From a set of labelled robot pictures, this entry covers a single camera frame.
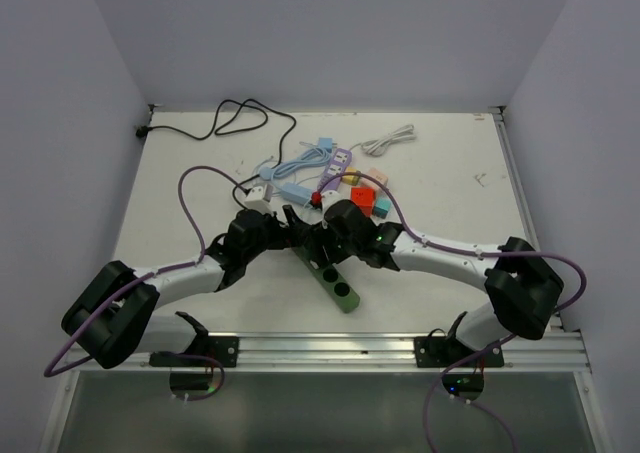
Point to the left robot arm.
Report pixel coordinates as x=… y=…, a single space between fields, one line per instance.
x=113 y=314

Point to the yellow plug adapter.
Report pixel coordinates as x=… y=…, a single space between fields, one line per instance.
x=351 y=178

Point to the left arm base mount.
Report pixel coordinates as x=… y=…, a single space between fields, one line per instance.
x=192 y=345

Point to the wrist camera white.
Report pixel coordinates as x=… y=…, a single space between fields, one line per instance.
x=327 y=198
x=259 y=198

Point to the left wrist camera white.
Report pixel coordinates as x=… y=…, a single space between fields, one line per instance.
x=259 y=198

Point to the red cube socket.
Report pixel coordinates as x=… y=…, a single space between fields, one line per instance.
x=364 y=198

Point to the purple power strip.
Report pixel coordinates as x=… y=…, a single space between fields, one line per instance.
x=338 y=163

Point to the blue plug charger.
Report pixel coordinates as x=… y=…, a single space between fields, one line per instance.
x=325 y=144

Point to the right aluminium side rail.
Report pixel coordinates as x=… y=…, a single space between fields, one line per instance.
x=525 y=215

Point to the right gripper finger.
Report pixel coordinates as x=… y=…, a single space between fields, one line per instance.
x=327 y=258
x=315 y=237

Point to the teal plug adapter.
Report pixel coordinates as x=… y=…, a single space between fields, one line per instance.
x=382 y=207

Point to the pink cube socket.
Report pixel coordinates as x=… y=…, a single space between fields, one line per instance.
x=376 y=180

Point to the green power strip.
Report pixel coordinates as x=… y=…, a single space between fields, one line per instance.
x=333 y=283

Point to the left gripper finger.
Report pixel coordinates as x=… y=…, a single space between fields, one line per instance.
x=294 y=242
x=295 y=223

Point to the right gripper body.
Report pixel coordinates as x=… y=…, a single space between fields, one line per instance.
x=348 y=246

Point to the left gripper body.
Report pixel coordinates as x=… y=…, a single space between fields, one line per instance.
x=271 y=238

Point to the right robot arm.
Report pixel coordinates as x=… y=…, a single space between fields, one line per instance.
x=521 y=287

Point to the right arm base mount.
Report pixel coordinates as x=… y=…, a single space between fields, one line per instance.
x=439 y=349

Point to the light blue power strip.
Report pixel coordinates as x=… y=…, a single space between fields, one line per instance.
x=295 y=193

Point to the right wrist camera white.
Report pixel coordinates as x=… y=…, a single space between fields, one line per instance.
x=327 y=198

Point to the aluminium front rail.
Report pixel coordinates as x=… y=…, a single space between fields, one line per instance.
x=393 y=352

